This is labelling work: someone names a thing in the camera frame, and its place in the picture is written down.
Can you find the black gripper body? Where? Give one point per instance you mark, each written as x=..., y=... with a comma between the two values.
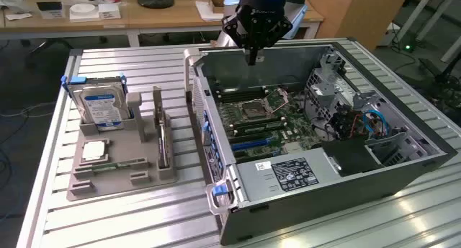
x=259, y=5

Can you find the RAM memory stick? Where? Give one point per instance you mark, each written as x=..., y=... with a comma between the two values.
x=158, y=102

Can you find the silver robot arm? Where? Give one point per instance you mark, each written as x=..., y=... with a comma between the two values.
x=226, y=40

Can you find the stack of papers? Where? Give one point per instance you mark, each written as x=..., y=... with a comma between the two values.
x=209, y=13

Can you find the wooden desk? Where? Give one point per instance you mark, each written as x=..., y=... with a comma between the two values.
x=162, y=18

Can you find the wooden cabinet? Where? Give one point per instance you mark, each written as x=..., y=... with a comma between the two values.
x=361, y=15

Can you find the black RAM slot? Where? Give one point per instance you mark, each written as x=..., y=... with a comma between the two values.
x=253, y=120
x=242, y=93
x=241, y=89
x=243, y=96
x=245, y=99

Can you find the metal socket cover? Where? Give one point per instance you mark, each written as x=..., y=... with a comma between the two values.
x=279, y=99

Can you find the metal drive cage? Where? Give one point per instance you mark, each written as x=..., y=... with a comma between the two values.
x=325, y=96

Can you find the CPU socket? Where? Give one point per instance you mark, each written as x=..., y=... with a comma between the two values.
x=254, y=110

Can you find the white labelled box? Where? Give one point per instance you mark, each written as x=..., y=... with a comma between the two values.
x=110, y=11

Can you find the blue slot retention clip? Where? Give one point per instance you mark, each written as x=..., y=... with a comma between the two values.
x=206, y=122

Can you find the device with green light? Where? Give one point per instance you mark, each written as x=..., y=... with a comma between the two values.
x=409, y=46

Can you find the green motherboard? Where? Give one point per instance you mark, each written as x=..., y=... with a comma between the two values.
x=289, y=123

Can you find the installed RAM stick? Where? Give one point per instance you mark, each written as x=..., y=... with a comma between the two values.
x=259, y=126

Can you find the black expansion slot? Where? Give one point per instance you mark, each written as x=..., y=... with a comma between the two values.
x=250, y=137

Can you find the white box with round roll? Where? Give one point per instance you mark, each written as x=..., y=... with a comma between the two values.
x=83, y=15

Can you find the blue expansion slot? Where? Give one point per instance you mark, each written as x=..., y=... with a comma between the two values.
x=253, y=144

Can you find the black floor stand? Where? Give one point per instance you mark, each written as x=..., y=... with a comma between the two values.
x=432, y=67

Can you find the hard disk with blue label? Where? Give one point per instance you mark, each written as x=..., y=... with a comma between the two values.
x=101, y=107

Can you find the blue plastic disk carrier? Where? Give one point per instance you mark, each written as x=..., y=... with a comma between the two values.
x=78, y=80

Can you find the black plastic shroud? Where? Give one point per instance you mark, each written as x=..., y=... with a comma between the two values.
x=350, y=156

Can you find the white box with dark lid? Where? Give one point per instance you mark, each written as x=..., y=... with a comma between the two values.
x=51, y=13

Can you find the black chair base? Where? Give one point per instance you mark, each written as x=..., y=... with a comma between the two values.
x=47, y=46

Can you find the metal disk bay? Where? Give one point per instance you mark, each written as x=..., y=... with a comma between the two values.
x=397, y=150

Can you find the grey power supply unit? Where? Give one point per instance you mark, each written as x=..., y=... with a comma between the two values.
x=253, y=183

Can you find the silver CPU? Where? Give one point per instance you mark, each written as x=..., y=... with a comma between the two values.
x=94, y=150

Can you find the blue latch tab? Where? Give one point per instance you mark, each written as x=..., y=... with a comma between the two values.
x=221, y=191

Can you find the white paper tag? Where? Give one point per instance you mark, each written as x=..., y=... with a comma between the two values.
x=18, y=16

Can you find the green RAM stick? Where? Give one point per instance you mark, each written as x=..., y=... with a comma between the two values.
x=111, y=167

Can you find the grey parts rack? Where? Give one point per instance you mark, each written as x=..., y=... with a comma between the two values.
x=119, y=183

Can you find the black open PC case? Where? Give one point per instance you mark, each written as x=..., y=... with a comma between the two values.
x=325, y=218

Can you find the white table frame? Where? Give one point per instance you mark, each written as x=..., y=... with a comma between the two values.
x=415, y=15

